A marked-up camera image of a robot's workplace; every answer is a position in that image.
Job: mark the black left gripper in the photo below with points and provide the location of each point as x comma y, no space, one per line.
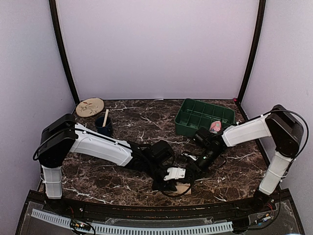
166,186

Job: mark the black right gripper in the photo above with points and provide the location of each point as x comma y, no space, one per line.
194,167

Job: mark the beige striped sock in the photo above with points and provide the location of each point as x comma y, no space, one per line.
181,187

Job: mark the pink patterned sock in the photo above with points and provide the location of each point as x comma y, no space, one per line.
215,127

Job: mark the green compartment tray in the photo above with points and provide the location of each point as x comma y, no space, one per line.
195,114

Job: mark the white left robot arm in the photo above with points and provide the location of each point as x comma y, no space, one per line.
65,136

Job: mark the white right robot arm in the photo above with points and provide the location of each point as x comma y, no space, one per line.
288,131

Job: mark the dark blue mug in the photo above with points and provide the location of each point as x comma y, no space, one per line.
107,129

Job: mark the wooden stick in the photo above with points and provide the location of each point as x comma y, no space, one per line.
105,117

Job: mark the beige embroidered round coaster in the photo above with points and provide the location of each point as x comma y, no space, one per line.
89,107

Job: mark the black front rail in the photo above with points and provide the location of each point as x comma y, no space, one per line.
100,211

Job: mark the white slotted cable duct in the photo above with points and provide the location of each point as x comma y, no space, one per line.
135,227

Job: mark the right black frame post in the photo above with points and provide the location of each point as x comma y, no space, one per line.
253,50

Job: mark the black frame post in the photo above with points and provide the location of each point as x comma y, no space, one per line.
253,50
62,50

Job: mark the left black frame post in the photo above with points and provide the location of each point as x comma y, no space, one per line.
62,50

